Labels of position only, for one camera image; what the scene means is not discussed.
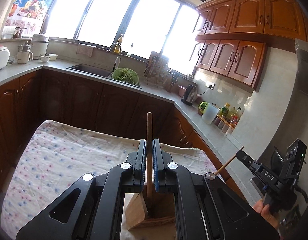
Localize white small kettle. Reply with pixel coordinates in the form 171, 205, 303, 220
17, 41, 33, 64

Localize white rice cooker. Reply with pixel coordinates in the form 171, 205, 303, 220
0, 45, 10, 70

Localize range hood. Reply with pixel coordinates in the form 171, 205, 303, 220
293, 38, 308, 106

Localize tropical fruit poster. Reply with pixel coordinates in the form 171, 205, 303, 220
2, 0, 53, 37

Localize person's right hand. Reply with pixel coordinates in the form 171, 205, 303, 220
253, 199, 279, 230

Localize black electric kettle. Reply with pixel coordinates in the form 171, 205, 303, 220
181, 85, 197, 106

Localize white floral tablecloth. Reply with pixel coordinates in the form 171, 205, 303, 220
0, 119, 215, 240

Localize chrome sink faucet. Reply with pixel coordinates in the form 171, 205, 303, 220
106, 42, 123, 72

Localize white pot cooker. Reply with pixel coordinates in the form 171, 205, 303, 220
31, 34, 49, 60

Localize wooden utensil holder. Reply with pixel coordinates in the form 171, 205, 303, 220
125, 192, 175, 230

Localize green vegetable colander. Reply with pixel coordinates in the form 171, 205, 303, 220
112, 68, 139, 86

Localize white plastic pitcher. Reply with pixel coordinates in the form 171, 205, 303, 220
198, 101, 219, 125

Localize upper wooden cabinets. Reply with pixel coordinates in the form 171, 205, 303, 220
195, 0, 308, 89

